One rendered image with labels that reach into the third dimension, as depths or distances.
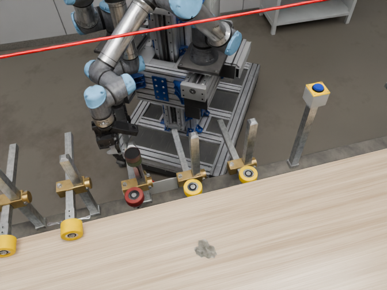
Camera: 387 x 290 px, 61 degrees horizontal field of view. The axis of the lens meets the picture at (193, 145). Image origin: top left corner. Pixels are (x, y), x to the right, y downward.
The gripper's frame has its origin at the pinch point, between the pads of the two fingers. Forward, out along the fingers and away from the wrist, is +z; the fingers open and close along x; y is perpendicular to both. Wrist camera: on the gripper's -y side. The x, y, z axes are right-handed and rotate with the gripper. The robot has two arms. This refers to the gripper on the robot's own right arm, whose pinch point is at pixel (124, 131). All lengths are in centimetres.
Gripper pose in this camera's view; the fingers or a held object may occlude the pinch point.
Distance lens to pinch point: 176.7
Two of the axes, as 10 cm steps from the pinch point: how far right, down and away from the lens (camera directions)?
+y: -2.5, -7.5, 6.1
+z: 0.4, 6.2, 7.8
